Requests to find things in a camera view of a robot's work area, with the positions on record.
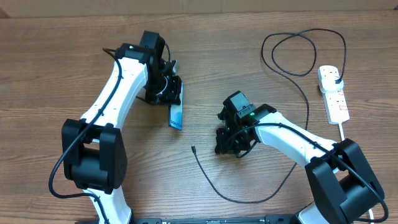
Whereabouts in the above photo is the Samsung Galaxy smartphone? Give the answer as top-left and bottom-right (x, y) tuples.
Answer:
(169, 84), (183, 131)

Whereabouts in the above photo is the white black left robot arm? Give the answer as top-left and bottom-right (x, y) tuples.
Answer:
(48, 31), (183, 223)

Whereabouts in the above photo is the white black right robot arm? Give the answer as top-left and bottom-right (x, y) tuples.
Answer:
(215, 91), (389, 223)

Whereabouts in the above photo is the white charger plug adapter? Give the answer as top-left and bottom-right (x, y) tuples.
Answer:
(319, 73), (344, 93)

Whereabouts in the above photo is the white power strip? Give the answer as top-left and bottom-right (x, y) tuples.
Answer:
(317, 65), (349, 124)

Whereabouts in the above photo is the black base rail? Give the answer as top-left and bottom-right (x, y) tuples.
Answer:
(127, 214), (300, 224)

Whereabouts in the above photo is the white power strip cord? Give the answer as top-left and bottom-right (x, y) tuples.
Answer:
(338, 123), (374, 224)

